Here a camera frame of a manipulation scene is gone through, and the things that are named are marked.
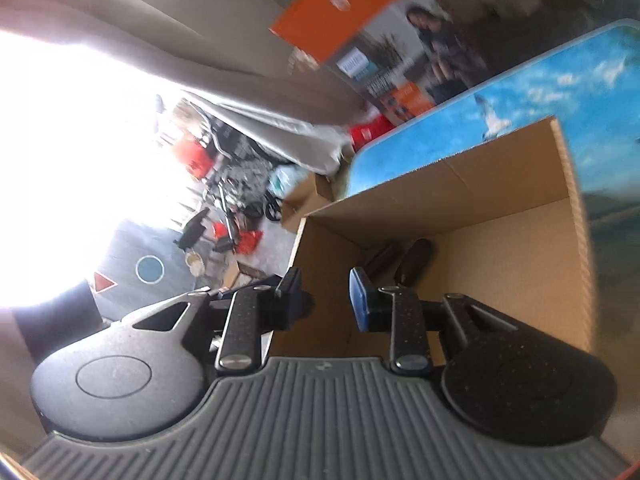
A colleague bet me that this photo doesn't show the grey play mat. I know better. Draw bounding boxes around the grey play mat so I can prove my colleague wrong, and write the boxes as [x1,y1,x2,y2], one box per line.
[90,220,201,311]

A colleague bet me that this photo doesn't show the wheelchair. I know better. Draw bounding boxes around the wheelchair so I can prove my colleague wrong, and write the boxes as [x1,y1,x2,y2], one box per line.
[200,110,296,221]

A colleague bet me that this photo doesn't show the small cardboard box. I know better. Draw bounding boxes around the small cardboard box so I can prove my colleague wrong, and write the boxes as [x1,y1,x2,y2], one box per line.
[280,175,346,233]

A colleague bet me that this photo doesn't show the brown cardboard box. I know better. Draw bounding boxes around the brown cardboard box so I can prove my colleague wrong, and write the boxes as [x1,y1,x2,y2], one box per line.
[270,115,593,366]

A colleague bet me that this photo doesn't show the beige curtain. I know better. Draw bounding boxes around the beige curtain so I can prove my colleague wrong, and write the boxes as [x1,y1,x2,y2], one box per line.
[0,0,366,181]

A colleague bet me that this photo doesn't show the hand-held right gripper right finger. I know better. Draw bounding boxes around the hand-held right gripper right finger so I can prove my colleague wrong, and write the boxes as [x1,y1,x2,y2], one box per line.
[349,267,506,376]

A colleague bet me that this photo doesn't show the red plastic item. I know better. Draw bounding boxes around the red plastic item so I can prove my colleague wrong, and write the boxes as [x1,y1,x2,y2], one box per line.
[235,227,263,256]

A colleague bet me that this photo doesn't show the black stool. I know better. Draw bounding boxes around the black stool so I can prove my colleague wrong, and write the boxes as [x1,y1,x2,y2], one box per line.
[172,208,211,251]

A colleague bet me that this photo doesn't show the red printed plastic bag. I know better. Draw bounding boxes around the red printed plastic bag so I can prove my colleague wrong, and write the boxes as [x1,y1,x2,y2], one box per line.
[347,115,396,153]

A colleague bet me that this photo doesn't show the orange printed appliance box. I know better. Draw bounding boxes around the orange printed appliance box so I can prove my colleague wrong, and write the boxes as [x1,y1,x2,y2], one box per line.
[269,0,488,126]

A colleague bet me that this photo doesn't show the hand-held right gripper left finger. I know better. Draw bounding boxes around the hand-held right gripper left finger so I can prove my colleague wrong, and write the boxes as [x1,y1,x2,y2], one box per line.
[120,267,317,376]

